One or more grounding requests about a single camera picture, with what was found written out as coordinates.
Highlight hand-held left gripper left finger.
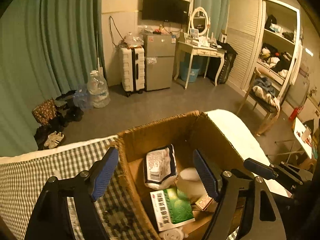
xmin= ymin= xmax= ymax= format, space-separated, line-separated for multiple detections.
xmin=25 ymin=146 xmax=119 ymax=240

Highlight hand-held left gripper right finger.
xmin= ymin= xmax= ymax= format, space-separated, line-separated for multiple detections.
xmin=192 ymin=149 xmax=287 ymax=240

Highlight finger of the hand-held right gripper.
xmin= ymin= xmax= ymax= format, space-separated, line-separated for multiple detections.
xmin=243 ymin=157 xmax=278 ymax=181

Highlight white rounded object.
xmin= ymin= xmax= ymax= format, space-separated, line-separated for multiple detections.
xmin=178 ymin=167 xmax=208 ymax=201

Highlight orange and cream medicine box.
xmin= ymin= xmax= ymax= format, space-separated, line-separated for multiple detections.
xmin=194 ymin=196 xmax=213 ymax=212

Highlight green and white medicine box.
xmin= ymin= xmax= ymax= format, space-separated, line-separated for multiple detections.
xmin=149 ymin=187 xmax=196 ymax=232

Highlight black white snack packet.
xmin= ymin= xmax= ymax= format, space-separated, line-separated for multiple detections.
xmin=142 ymin=144 xmax=179 ymax=190

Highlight brown cardboard box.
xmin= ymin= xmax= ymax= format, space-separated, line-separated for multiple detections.
xmin=116 ymin=109 xmax=247 ymax=240

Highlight white folding table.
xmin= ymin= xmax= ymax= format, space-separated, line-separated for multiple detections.
xmin=274 ymin=117 xmax=313 ymax=163

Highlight pair of white sneakers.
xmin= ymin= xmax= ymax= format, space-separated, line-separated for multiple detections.
xmin=43 ymin=131 xmax=65 ymax=150

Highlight wooden chair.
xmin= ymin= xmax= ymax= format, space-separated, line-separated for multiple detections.
xmin=236 ymin=67 xmax=282 ymax=136

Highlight red fire extinguisher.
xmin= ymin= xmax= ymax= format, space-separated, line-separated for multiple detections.
xmin=289 ymin=106 xmax=305 ymax=121

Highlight pile of black shoes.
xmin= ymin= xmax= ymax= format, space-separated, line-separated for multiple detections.
xmin=33 ymin=92 xmax=85 ymax=151

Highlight pile of clothes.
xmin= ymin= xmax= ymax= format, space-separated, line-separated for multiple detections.
xmin=252 ymin=77 xmax=281 ymax=107

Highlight checked bed sheet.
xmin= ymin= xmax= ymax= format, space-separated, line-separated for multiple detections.
xmin=0 ymin=137 xmax=161 ymax=240

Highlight crushed blue plastic bottles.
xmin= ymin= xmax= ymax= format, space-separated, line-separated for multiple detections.
xmin=73 ymin=84 xmax=92 ymax=111

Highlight large clear water jug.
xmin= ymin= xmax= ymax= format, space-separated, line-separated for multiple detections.
xmin=86 ymin=70 xmax=111 ymax=109

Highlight floral patterned bag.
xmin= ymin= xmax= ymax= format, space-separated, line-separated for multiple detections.
xmin=31 ymin=99 xmax=58 ymax=125

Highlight blue waste bin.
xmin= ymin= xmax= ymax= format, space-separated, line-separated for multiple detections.
xmin=179 ymin=54 xmax=201 ymax=83

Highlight white suitcase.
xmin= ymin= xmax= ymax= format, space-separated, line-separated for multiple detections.
xmin=118 ymin=46 xmax=146 ymax=98

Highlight black bag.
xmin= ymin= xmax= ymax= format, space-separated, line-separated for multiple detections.
xmin=206 ymin=42 xmax=238 ymax=85

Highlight silver mini fridge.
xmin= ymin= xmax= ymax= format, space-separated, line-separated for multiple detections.
xmin=142 ymin=33 xmax=177 ymax=92

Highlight white dressing table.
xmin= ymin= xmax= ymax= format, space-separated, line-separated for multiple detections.
xmin=173 ymin=32 xmax=227 ymax=90

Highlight white open wardrobe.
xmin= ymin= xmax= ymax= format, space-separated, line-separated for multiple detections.
xmin=226 ymin=0 xmax=308 ymax=106

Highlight clear plastic bag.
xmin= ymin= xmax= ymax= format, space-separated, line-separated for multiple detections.
xmin=122 ymin=32 xmax=145 ymax=50

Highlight wide green curtain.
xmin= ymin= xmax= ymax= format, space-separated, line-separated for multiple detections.
xmin=0 ymin=0 xmax=106 ymax=153

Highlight white oval vanity mirror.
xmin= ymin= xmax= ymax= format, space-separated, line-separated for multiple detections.
xmin=188 ymin=6 xmax=211 ymax=37

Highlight narrow green curtain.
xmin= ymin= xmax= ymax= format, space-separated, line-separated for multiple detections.
xmin=194 ymin=0 xmax=231 ymax=33

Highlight dark wall cable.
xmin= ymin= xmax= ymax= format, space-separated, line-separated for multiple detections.
xmin=108 ymin=16 xmax=123 ymax=47

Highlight black wall television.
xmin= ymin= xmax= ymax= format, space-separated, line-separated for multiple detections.
xmin=142 ymin=0 xmax=191 ymax=24

